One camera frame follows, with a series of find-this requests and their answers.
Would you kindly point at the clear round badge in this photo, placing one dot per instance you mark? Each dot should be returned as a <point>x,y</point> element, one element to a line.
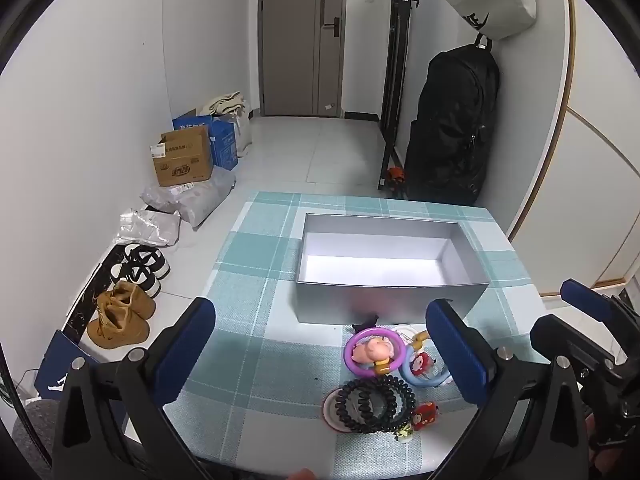
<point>330,412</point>

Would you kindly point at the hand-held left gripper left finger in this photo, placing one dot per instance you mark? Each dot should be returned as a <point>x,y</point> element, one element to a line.
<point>185,352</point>

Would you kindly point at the blue cardboard box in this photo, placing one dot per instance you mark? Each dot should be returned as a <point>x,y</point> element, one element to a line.
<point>225,147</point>

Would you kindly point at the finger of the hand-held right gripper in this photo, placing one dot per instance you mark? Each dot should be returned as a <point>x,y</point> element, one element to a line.
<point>565,340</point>
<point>586,297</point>

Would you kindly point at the small black clip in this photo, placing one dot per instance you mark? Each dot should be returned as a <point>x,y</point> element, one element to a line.
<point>364,324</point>

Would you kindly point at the silver rectangular box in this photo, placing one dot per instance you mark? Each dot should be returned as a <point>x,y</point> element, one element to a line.
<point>380,270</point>

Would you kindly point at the white wardrobe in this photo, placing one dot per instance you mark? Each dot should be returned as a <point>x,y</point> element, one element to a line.
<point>600,160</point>

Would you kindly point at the silver parcel bag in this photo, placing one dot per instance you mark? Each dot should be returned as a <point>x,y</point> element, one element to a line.
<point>150,227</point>

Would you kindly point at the black backpack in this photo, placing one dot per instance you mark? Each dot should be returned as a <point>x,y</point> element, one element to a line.
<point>450,130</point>

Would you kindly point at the beige cloth bag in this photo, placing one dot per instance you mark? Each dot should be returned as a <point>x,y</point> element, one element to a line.
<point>230,105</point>

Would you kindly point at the dark blue shoe box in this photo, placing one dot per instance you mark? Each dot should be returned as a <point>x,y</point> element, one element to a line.
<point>55,365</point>

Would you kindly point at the tan suede boot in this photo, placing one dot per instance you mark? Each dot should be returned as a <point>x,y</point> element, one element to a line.
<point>117,325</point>
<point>137,300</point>

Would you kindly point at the white canvas bag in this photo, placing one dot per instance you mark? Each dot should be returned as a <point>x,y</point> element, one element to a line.
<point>490,0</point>

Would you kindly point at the brown cardboard box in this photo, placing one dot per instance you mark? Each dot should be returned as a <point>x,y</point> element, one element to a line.
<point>182,157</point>

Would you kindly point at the orange black toy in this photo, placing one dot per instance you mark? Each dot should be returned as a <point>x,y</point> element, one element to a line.
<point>395,175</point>

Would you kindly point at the black metal frame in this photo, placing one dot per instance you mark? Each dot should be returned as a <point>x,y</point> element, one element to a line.
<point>395,60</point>

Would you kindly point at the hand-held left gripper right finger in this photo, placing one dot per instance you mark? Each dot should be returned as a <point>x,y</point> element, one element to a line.
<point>456,352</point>

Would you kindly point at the pink pig charm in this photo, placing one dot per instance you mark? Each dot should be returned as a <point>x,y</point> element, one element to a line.
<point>371,351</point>

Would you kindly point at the black white sneaker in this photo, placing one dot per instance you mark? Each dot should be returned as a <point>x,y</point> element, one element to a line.
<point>137,280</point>
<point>147,260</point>

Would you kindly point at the teal plaid tablecloth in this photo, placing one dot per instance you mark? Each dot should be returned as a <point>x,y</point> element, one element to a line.
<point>260,280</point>

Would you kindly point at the black marble slab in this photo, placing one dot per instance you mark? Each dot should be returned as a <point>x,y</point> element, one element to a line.
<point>92,290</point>

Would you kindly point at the red figure charm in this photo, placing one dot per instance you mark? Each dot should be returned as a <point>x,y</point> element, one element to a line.
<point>426,414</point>

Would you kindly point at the small yellow green charm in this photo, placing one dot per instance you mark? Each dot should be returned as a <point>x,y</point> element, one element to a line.
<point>403,434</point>

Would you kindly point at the grey door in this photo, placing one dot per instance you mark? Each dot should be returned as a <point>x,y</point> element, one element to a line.
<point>290,40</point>

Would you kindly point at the grey parcel bag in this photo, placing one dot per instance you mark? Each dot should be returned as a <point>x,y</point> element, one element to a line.
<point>200,197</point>

